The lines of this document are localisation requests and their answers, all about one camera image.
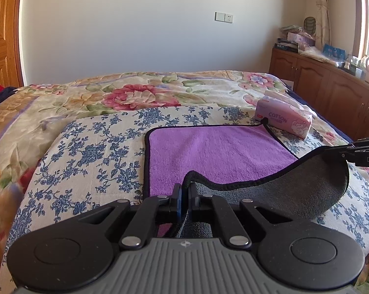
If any white wall switch socket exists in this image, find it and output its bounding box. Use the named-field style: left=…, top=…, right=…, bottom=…
left=214, top=12, right=233, bottom=24

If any pink cotton tissue pack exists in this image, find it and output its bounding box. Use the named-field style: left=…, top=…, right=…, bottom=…
left=254, top=90, right=315, bottom=139

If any wooden door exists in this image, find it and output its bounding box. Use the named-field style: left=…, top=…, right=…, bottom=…
left=0, top=0, right=23, bottom=88

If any purple and grey towel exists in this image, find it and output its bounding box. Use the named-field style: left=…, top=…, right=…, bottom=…
left=143, top=123, right=349, bottom=220

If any blue floral white sheet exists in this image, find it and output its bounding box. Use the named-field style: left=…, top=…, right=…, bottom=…
left=0, top=106, right=369, bottom=291

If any floral beige bed blanket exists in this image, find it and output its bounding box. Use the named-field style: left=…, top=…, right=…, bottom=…
left=0, top=69, right=369, bottom=294

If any beige patterned curtain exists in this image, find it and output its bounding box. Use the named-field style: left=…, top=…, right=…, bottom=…
left=315, top=0, right=331, bottom=50

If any clutter pile on cabinet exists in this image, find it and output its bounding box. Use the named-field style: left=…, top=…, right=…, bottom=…
left=276, top=16, right=369, bottom=90

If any wooden side cabinet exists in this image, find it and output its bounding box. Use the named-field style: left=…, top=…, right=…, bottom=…
left=269, top=48, right=369, bottom=139

